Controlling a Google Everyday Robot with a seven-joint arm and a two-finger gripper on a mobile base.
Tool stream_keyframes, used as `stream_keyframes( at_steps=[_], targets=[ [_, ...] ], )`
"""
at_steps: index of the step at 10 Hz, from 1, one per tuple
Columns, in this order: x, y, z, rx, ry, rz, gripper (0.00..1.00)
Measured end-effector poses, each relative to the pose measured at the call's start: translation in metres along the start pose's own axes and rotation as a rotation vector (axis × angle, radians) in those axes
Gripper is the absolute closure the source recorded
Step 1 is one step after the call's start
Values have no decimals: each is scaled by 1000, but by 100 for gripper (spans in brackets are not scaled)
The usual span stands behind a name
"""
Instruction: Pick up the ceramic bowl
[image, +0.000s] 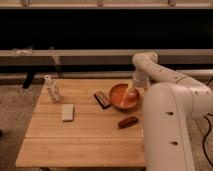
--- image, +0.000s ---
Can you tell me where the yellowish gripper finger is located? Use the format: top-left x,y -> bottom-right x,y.
121,82 -> 134,107

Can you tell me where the orange ceramic bowl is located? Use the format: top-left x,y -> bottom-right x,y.
109,84 -> 140,110

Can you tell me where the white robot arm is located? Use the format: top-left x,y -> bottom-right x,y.
132,52 -> 213,171

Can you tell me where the dark chocolate bar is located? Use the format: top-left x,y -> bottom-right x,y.
94,91 -> 111,109

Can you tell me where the brown sausage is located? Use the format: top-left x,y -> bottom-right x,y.
118,116 -> 139,129

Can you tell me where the wooden table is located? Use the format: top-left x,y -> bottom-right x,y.
16,79 -> 145,168

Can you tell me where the white rectangular sponge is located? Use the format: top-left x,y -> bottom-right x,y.
62,104 -> 74,122

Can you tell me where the small white bottle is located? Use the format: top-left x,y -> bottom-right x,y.
44,75 -> 60,102

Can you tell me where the black cable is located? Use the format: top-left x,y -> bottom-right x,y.
201,113 -> 213,168

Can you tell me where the grey horizontal rail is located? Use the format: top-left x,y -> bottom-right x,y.
0,49 -> 213,66

